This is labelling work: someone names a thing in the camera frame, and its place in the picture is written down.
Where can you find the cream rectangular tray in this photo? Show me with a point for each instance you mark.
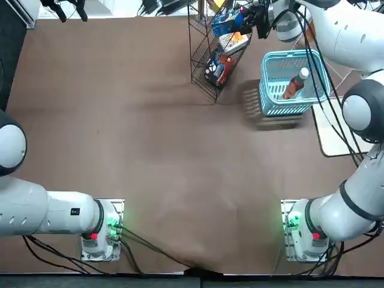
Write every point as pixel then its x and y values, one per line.
pixel 333 138

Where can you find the clear acrylic beverage shelf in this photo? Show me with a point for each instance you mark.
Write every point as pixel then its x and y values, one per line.
pixel 342 78

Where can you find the white cracker box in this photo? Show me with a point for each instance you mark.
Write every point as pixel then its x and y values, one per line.
pixel 234 43

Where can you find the brown chocolate cookie box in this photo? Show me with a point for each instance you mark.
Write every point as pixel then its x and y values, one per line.
pixel 220 70

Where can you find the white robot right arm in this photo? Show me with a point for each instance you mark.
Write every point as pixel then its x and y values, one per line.
pixel 345 39

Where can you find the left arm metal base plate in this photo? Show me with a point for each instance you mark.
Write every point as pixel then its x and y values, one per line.
pixel 118 207

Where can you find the black power brick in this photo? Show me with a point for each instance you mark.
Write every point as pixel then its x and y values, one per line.
pixel 150 6
pixel 172 6

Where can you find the aluminium profile post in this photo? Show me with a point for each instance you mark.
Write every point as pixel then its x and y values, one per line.
pixel 201 7

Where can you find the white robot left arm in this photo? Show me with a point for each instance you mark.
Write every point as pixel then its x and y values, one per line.
pixel 60 213

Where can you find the light blue plastic shopping basket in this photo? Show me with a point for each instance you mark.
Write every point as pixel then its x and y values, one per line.
pixel 276 105

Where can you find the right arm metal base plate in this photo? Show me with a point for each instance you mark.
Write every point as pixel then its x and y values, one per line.
pixel 286 249

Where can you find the blue Oreo cookie pack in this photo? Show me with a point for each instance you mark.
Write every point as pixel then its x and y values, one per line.
pixel 225 25

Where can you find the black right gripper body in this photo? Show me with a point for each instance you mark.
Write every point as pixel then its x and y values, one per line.
pixel 262 22

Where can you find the yellow biscuit box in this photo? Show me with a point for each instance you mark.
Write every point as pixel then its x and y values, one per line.
pixel 216 4

